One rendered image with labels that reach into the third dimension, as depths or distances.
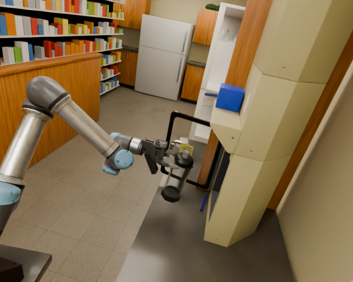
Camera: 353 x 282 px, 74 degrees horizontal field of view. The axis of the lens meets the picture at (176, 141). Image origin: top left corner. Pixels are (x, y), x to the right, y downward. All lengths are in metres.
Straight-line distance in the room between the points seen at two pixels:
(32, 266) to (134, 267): 0.36
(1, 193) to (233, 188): 0.79
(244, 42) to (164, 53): 4.78
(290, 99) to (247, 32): 0.44
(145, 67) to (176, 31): 1.12
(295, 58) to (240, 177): 0.45
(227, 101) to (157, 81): 5.03
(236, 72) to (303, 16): 0.45
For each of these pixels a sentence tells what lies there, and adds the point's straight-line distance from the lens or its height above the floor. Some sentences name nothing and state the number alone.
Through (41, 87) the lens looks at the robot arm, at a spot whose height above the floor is 1.51.
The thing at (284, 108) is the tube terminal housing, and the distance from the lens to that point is 0.85.
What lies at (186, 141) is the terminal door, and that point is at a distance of 1.26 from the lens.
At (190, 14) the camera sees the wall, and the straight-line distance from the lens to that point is 6.43.
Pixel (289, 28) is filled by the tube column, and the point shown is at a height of 1.85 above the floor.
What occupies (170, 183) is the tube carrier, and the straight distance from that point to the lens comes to 1.11.
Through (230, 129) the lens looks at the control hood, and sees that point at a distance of 0.85.
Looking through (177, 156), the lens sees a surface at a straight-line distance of 1.05.
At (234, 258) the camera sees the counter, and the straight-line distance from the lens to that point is 1.18.
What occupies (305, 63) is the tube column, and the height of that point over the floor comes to 1.77.
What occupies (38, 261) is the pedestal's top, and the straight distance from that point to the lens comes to 1.09.
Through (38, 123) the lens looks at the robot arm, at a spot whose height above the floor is 1.35.
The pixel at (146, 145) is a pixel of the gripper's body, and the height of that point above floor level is 1.29.
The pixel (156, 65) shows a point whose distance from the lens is 5.95.
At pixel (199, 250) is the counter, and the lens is 1.14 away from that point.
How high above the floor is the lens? 1.81
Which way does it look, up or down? 27 degrees down
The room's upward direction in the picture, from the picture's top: 12 degrees clockwise
